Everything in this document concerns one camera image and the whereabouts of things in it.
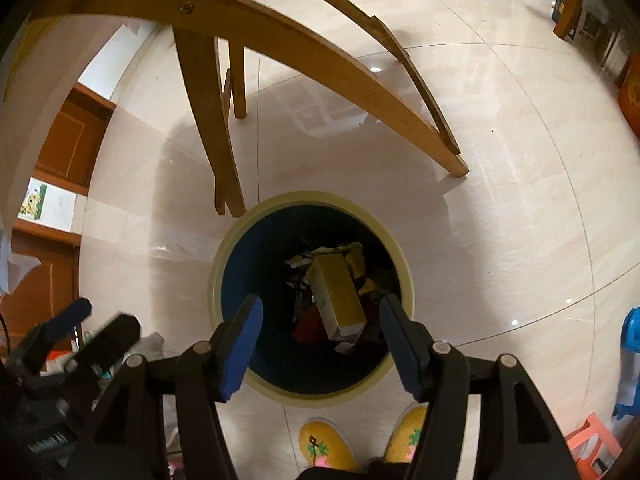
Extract yellow rectangular carton box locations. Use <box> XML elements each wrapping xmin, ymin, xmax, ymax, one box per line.
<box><xmin>306</xmin><ymin>254</ymin><xmax>367</xmax><ymax>342</ymax></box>

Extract right yellow slipper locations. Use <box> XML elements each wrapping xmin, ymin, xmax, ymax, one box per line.
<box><xmin>383</xmin><ymin>403</ymin><xmax>427</xmax><ymax>464</ymax></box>

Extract patterned teal white tablecloth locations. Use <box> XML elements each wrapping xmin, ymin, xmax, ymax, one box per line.
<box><xmin>1</xmin><ymin>15</ymin><xmax>153</xmax><ymax>295</ymax></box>

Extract red plastic bucket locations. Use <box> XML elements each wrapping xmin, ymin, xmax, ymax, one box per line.
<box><xmin>617</xmin><ymin>53</ymin><xmax>640</xmax><ymax>138</ymax></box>

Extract pink plastic stool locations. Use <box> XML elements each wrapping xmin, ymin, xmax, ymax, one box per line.
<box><xmin>565</xmin><ymin>413</ymin><xmax>623</xmax><ymax>480</ymax></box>

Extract blue plastic stool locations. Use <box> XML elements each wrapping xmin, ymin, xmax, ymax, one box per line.
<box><xmin>613</xmin><ymin>307</ymin><xmax>639</xmax><ymax>419</ymax></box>

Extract brown wooden door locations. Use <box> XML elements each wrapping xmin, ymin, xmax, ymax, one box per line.
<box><xmin>1</xmin><ymin>84</ymin><xmax>115</xmax><ymax>347</ymax></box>

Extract round yellow trash bin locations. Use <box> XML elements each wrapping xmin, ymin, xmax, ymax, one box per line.
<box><xmin>208</xmin><ymin>192</ymin><xmax>414</xmax><ymax>408</ymax></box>

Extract left yellow slipper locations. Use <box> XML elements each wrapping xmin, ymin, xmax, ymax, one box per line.
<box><xmin>298</xmin><ymin>418</ymin><xmax>362</xmax><ymax>471</ymax></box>

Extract yellow slipper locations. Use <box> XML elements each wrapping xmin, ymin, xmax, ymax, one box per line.
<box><xmin>298</xmin><ymin>418</ymin><xmax>362</xmax><ymax>471</ymax></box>
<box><xmin>383</xmin><ymin>403</ymin><xmax>427</xmax><ymax>464</ymax></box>

